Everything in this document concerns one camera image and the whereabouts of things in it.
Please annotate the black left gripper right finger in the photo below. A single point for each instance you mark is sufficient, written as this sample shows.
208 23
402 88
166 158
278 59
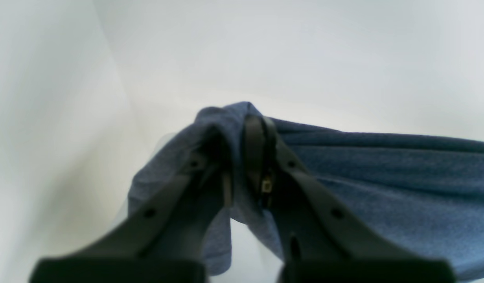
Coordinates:
321 239

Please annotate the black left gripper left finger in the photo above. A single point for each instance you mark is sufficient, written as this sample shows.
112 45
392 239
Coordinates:
162 242

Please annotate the dark blue T-shirt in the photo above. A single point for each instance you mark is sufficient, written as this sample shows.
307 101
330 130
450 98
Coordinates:
424 193

